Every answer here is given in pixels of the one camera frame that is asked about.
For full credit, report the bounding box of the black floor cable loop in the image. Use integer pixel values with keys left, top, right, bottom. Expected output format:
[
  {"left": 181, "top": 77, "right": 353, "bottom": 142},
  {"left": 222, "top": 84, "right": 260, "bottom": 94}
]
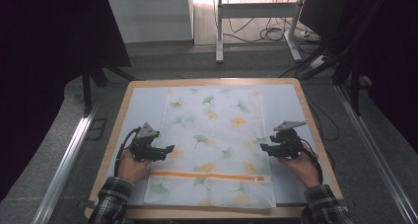
[{"left": 305, "top": 91, "right": 340, "bottom": 142}]

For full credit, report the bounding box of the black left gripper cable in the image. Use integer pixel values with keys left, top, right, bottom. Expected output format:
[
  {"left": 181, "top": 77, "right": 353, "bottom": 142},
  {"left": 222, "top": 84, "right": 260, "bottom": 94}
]
[{"left": 113, "top": 127, "right": 143, "bottom": 178}]

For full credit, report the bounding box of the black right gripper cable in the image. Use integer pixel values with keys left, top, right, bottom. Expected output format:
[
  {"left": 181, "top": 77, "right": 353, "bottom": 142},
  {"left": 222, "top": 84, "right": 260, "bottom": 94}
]
[{"left": 300, "top": 137, "right": 325, "bottom": 187}]

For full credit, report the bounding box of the person's left hand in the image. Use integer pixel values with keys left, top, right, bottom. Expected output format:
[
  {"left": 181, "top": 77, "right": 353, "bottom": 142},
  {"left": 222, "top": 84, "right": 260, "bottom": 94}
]
[{"left": 116, "top": 147, "right": 153, "bottom": 186}]

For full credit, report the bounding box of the black metal stand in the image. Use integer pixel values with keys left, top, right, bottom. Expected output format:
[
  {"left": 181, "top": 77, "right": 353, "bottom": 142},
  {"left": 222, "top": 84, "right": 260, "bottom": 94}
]
[
  {"left": 80, "top": 57, "right": 141, "bottom": 117},
  {"left": 295, "top": 0, "right": 374, "bottom": 117}
]

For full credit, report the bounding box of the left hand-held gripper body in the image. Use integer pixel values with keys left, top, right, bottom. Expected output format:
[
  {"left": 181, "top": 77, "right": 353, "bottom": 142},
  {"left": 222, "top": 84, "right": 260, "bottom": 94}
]
[{"left": 128, "top": 121, "right": 168, "bottom": 163}]

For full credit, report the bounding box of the wooden-rimmed table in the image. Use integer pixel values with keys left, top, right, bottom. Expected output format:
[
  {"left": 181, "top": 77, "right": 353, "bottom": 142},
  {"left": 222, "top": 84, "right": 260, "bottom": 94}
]
[{"left": 84, "top": 77, "right": 349, "bottom": 220}]

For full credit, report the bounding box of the person's right hand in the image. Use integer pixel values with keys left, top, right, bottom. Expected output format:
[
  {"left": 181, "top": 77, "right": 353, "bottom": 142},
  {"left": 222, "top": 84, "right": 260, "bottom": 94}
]
[{"left": 278, "top": 142, "right": 323, "bottom": 190}]

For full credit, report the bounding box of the aluminium rail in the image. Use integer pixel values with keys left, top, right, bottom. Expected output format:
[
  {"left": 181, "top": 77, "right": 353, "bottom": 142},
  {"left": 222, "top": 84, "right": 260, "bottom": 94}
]
[
  {"left": 332, "top": 83, "right": 418, "bottom": 224},
  {"left": 31, "top": 100, "right": 101, "bottom": 224}
]

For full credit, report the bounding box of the dark curtain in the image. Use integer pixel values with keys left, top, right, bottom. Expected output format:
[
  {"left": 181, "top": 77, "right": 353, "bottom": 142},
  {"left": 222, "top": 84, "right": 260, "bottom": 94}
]
[
  {"left": 0, "top": 0, "right": 132, "bottom": 200},
  {"left": 359, "top": 0, "right": 418, "bottom": 151}
]

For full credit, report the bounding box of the white cabinet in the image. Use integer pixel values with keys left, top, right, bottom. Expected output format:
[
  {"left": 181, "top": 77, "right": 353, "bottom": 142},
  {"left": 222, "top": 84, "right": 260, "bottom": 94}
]
[{"left": 105, "top": 0, "right": 194, "bottom": 44}]

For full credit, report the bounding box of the white power strip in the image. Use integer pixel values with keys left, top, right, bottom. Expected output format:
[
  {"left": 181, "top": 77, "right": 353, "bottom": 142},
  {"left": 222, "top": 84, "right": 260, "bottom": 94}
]
[{"left": 308, "top": 53, "right": 330, "bottom": 71}]

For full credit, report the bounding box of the tangle of black floor cables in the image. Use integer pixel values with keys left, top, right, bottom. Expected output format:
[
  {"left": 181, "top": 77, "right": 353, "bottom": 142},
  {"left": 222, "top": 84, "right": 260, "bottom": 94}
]
[{"left": 226, "top": 0, "right": 317, "bottom": 44}]

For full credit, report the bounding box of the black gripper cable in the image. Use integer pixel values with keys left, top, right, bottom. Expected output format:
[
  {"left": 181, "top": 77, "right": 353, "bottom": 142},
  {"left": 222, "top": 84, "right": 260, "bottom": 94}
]
[
  {"left": 113, "top": 127, "right": 143, "bottom": 178},
  {"left": 300, "top": 137, "right": 325, "bottom": 187}
]

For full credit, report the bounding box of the white leaf-print pillowcase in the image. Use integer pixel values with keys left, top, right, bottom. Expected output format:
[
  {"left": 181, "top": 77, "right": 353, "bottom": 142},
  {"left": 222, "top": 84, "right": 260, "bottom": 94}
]
[{"left": 143, "top": 87, "right": 277, "bottom": 209}]

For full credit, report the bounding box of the dark monitor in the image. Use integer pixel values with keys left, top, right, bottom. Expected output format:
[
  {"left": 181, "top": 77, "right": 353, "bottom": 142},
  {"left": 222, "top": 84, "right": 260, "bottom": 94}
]
[{"left": 298, "top": 0, "right": 350, "bottom": 38}]

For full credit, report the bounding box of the white desk frame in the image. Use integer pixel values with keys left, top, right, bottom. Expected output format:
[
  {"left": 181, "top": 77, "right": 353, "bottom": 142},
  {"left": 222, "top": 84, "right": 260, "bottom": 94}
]
[{"left": 214, "top": 0, "right": 309, "bottom": 65}]

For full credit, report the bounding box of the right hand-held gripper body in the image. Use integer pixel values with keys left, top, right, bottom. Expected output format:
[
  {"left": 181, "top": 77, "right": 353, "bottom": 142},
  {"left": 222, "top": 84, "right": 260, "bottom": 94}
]
[{"left": 268, "top": 119, "right": 308, "bottom": 160}]

